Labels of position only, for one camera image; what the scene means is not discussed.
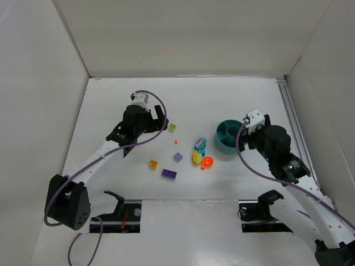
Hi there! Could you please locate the lime green square lego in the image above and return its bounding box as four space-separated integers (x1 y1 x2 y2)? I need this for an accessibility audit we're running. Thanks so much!
168 124 177 132

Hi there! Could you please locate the orange round dish lego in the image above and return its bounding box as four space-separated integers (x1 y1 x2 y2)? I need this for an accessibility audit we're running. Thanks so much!
201 156 214 170

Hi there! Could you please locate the yellow orange square lego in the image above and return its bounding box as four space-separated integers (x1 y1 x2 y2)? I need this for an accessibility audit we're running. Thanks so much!
149 160 158 169

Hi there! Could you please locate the yellow curved striped lego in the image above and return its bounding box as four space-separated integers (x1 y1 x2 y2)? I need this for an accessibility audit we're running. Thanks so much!
192 150 204 166

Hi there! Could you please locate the dark purple long lego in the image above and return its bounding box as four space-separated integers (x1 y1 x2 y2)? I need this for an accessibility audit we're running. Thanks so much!
161 169 177 180

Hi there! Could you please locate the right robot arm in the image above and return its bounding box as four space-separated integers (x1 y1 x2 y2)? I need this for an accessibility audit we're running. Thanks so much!
235 109 354 265

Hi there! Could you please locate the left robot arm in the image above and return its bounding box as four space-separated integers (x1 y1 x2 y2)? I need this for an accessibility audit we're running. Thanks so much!
44 104 168 231

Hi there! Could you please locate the teal round divided container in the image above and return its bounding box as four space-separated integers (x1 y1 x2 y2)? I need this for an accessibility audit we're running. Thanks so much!
214 120 242 155

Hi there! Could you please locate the light purple square lego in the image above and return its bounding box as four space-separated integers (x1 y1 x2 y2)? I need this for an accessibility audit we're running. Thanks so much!
173 152 183 162

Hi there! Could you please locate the teal flower frog lego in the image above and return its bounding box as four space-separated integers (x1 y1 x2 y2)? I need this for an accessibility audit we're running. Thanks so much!
195 137 207 156

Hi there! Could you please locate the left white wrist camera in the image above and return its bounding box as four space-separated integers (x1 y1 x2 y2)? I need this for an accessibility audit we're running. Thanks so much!
131 93 149 108

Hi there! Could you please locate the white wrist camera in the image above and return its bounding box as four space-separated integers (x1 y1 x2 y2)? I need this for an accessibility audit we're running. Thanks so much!
243 108 265 135
131 93 149 108

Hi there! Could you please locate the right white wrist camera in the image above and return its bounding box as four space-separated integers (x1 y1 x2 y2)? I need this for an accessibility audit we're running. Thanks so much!
243 108 265 135

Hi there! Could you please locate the aluminium rail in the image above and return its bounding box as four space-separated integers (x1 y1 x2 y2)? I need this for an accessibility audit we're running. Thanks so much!
276 78 323 192

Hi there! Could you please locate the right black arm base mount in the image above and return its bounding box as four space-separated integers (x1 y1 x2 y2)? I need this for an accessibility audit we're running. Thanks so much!
237 190 292 233

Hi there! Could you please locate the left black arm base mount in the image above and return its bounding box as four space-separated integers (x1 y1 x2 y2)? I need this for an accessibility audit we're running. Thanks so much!
89 191 142 233

